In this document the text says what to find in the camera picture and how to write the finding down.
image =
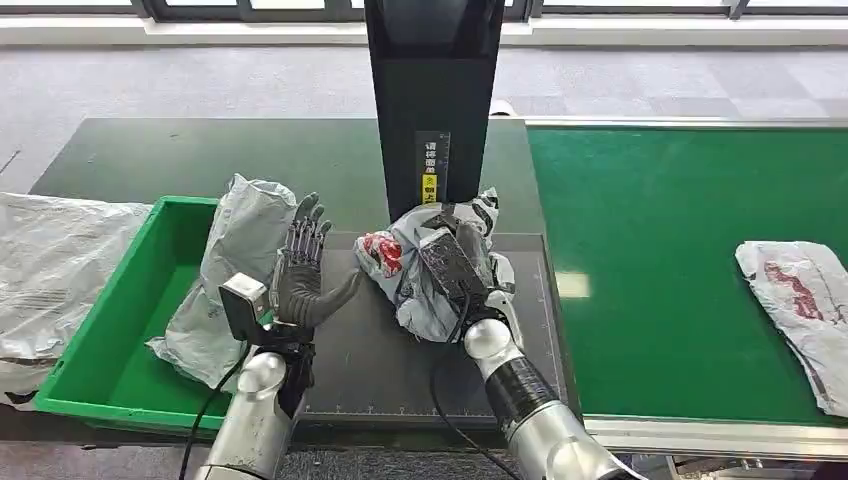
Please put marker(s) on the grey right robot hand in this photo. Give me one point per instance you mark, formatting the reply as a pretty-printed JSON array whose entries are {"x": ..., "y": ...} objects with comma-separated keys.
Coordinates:
[{"x": 478, "y": 248}]

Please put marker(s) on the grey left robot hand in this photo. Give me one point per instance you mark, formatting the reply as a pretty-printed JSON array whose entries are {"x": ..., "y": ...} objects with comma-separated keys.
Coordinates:
[{"x": 301, "y": 291}]

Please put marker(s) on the plain grey plastic parcel bag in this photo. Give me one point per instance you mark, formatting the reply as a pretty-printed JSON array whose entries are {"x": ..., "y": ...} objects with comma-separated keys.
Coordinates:
[{"x": 232, "y": 265}]

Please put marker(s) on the grey parcel bag red black print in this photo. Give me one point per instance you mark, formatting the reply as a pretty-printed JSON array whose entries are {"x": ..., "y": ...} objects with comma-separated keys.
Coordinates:
[{"x": 411, "y": 305}]

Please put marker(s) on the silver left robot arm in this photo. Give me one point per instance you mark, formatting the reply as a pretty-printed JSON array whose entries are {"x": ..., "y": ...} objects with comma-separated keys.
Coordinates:
[{"x": 255, "y": 424}]

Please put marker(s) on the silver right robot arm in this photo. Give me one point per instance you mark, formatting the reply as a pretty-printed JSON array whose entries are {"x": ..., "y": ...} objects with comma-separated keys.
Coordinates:
[{"x": 543, "y": 430}]

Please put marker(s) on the yellow black label sticker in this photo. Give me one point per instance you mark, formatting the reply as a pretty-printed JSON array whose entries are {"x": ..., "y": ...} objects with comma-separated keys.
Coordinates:
[{"x": 430, "y": 187}]

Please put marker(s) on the small white round object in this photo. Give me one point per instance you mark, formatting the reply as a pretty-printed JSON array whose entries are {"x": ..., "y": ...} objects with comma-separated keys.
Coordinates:
[{"x": 502, "y": 109}]

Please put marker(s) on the green conveyor belt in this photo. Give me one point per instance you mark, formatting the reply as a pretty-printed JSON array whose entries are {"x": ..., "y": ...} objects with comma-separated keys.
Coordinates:
[{"x": 649, "y": 232}]

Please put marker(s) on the black scanner column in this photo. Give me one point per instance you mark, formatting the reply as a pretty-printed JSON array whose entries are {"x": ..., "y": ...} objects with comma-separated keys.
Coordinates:
[{"x": 430, "y": 79}]

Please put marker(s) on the green plastic crate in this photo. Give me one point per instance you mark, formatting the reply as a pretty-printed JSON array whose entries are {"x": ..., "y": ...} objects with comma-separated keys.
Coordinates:
[{"x": 132, "y": 358}]

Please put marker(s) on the large white plastic bag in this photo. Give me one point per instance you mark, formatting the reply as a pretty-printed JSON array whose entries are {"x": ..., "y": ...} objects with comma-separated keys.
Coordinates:
[{"x": 53, "y": 265}]

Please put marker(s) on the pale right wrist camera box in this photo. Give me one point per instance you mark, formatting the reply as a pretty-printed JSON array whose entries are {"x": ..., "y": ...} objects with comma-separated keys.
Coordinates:
[{"x": 450, "y": 265}]

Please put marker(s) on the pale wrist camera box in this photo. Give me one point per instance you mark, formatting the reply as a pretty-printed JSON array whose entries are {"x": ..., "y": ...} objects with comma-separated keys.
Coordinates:
[
  {"x": 450, "y": 265},
  {"x": 242, "y": 301}
]

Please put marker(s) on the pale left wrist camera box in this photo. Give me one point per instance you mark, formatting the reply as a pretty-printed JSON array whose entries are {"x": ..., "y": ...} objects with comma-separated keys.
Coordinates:
[{"x": 242, "y": 301}]

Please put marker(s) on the black scanner base plate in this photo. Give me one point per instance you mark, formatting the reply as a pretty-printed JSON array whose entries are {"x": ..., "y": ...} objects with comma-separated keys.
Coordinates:
[{"x": 371, "y": 371}]

